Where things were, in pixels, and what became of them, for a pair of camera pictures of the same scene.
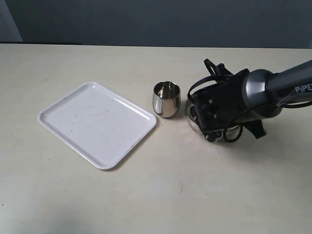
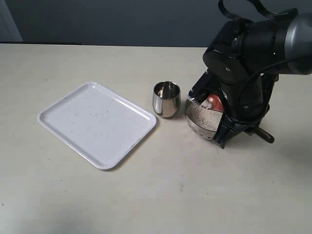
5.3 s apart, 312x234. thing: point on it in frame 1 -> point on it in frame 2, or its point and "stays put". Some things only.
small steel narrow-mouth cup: [166, 98] stays put
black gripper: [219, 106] -> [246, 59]
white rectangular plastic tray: [97, 124] stays put
